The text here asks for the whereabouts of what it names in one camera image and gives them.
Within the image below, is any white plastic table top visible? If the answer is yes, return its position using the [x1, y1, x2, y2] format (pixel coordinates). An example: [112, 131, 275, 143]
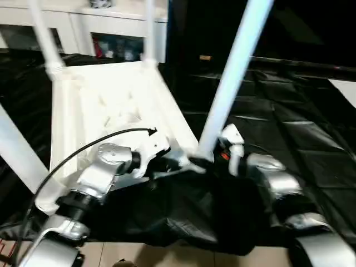
[32, 58, 207, 215]

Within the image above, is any white plastic table leg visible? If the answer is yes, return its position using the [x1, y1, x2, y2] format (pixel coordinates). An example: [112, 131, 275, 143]
[191, 0, 275, 163]
[27, 0, 68, 80]
[0, 102, 52, 194]
[142, 0, 160, 66]

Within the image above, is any black plastic mat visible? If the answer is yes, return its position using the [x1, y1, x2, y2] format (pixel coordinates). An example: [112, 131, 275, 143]
[0, 49, 356, 255]

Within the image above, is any long black bar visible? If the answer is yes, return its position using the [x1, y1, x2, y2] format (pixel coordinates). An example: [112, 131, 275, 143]
[249, 56, 356, 75]

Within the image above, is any white cabinet with glass doors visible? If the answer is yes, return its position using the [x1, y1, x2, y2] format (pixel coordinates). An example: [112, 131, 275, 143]
[0, 0, 169, 64]

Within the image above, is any grey object on cabinet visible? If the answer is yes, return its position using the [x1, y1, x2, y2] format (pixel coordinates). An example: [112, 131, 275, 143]
[89, 0, 113, 9]

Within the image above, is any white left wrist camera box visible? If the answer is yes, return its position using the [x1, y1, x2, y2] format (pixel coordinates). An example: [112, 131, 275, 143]
[130, 133, 171, 180]

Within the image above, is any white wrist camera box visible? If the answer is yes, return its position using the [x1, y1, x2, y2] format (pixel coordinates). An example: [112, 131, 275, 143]
[130, 133, 171, 180]
[217, 123, 246, 176]

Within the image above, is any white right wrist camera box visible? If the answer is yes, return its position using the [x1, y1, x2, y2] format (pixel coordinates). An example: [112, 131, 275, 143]
[217, 123, 246, 176]

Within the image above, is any black left camera cable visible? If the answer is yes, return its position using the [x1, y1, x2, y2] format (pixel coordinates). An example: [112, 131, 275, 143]
[10, 127, 159, 262]

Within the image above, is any red floor cable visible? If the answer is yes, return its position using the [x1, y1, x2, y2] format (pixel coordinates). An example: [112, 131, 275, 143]
[0, 239, 18, 263]

